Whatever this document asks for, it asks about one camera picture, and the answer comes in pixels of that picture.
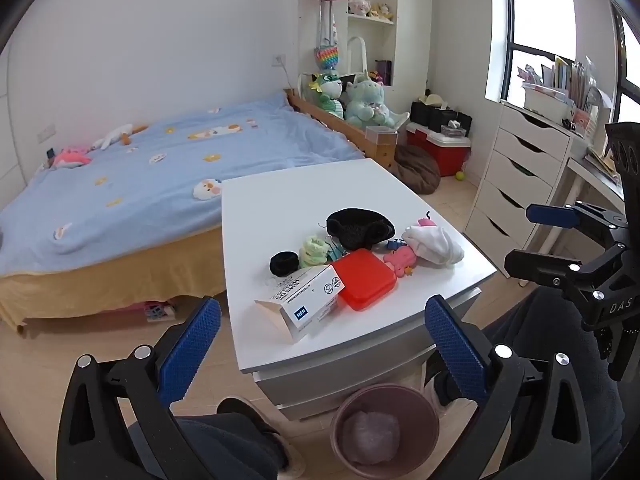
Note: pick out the window with black frame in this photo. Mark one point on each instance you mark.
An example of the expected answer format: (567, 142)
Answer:
(507, 75)

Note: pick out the small grey box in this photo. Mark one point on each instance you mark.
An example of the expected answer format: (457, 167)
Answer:
(454, 130)

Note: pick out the straw hat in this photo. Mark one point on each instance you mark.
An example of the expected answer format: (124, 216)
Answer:
(432, 100)

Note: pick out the pink plush toy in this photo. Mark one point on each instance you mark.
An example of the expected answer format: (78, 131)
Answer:
(72, 157)

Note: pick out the red cooler box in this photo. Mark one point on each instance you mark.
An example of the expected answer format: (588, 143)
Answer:
(440, 155)

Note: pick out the person's right leg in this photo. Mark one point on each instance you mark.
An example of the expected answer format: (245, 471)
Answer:
(540, 320)

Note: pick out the large black fuzzy cloth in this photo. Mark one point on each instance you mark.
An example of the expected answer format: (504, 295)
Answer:
(350, 225)

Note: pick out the pink waste bin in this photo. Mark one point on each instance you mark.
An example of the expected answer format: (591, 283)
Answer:
(422, 430)

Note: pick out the white low table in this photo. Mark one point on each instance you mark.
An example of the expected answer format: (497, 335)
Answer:
(280, 200)

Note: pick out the clear plastic bag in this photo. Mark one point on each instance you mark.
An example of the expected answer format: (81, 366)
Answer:
(370, 437)

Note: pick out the brown beanbag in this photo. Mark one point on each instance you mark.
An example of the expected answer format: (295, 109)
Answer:
(417, 170)

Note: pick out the clear plastic box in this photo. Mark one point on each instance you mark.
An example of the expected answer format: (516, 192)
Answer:
(381, 135)

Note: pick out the small white plush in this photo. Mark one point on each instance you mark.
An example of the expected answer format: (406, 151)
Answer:
(358, 6)

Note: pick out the purple box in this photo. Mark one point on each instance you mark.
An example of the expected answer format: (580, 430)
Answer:
(384, 72)

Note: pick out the bed with blue blanket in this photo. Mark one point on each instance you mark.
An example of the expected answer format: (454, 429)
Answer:
(150, 185)

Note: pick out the small black fuzzy sock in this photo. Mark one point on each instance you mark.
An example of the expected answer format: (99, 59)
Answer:
(284, 262)

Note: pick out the colourful toy under bed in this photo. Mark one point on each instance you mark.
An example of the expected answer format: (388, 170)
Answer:
(159, 310)

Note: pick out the green and white fuzzy sock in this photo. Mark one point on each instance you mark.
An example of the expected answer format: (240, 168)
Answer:
(312, 252)

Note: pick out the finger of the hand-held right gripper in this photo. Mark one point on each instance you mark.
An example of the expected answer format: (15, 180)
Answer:
(540, 266)
(550, 215)

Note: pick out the white goose plush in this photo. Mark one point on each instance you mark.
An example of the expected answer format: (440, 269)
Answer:
(117, 136)

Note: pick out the teal binder clip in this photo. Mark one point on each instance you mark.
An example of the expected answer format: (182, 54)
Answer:
(339, 249)

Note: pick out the white storage box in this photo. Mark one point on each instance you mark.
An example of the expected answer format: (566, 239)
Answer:
(547, 100)

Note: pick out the rainbow crochet bag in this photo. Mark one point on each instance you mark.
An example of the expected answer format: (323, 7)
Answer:
(327, 57)

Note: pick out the teal unicorn plush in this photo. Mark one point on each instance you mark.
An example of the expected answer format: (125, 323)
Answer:
(362, 102)

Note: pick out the white drawer chest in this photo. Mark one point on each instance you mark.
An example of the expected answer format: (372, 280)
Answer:
(520, 170)

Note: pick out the white desk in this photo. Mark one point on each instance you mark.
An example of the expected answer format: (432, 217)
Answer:
(590, 175)

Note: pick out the small blue toy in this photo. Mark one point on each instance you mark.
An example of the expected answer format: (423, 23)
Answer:
(395, 244)

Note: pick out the white wall outlet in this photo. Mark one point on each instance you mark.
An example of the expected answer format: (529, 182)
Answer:
(279, 60)

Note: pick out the wooden bed frame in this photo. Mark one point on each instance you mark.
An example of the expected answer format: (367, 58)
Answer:
(350, 132)

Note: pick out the white wall shelf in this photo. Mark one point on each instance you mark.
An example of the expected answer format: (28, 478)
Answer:
(407, 35)

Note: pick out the small yellow plush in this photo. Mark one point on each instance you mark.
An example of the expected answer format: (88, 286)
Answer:
(381, 11)

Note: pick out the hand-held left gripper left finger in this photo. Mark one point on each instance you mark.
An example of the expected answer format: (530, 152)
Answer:
(192, 345)

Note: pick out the white curved tube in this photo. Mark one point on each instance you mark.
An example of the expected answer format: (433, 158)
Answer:
(350, 50)

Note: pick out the bed with yellow skirt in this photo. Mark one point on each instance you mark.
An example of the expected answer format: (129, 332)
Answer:
(100, 285)

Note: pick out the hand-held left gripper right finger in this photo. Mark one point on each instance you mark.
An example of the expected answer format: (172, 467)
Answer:
(452, 345)

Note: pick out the black storage boxes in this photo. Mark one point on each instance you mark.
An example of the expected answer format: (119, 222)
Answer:
(430, 115)

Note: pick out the row of books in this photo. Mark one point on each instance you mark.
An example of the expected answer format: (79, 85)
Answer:
(575, 80)

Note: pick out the green dragon plush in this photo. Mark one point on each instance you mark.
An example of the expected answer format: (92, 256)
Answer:
(327, 92)

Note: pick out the pink toy figure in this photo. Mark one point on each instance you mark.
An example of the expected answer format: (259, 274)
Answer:
(400, 259)

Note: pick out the white cardboard box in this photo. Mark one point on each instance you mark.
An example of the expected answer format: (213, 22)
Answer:
(300, 300)

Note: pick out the red plastic case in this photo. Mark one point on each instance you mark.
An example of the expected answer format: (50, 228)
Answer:
(362, 280)

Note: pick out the white and pink sock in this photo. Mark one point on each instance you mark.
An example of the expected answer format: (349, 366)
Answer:
(432, 245)

